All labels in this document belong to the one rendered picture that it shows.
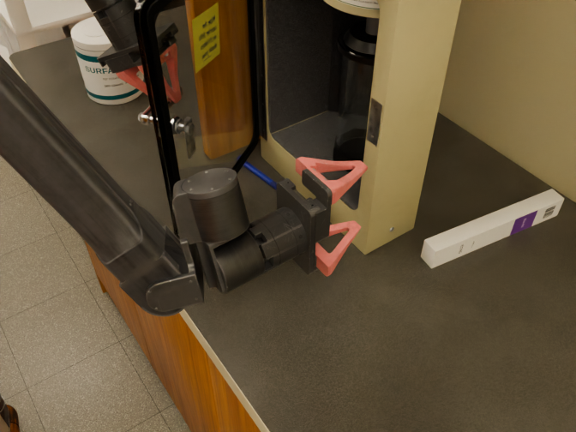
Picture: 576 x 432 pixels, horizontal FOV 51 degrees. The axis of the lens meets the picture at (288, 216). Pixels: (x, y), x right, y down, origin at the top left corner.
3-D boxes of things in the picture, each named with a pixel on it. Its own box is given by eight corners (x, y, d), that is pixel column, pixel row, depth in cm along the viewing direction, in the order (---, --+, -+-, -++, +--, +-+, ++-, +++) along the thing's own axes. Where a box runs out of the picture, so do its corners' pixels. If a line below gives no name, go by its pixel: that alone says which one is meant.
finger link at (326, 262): (380, 211, 70) (315, 245, 66) (374, 252, 75) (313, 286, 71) (343, 180, 74) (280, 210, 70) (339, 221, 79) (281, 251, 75)
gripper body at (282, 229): (325, 207, 63) (266, 236, 60) (321, 270, 70) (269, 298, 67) (290, 174, 67) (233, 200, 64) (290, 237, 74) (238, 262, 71)
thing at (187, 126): (199, 151, 85) (194, 117, 81) (191, 160, 84) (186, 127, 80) (186, 147, 86) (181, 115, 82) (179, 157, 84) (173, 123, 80)
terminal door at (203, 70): (259, 141, 114) (249, -82, 86) (182, 251, 94) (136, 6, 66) (255, 140, 114) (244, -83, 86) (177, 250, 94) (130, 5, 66)
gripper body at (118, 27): (128, 49, 88) (99, 2, 84) (179, 33, 83) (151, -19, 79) (102, 71, 84) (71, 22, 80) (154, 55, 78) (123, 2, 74)
